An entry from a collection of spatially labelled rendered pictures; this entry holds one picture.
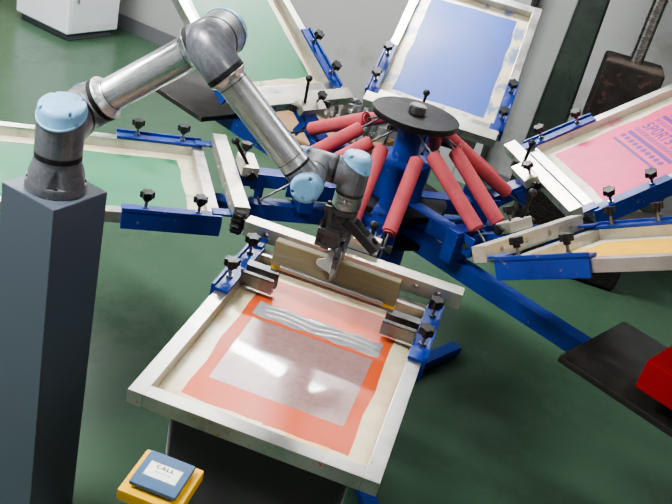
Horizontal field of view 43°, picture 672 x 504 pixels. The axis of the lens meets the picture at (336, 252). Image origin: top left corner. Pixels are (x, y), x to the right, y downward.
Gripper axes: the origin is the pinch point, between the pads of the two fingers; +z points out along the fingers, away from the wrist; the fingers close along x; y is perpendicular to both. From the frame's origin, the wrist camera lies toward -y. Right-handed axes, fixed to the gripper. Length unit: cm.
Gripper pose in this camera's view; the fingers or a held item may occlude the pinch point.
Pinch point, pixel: (335, 275)
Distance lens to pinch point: 230.3
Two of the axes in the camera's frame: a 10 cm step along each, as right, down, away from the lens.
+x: -2.6, 4.1, -8.8
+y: -9.4, -3.3, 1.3
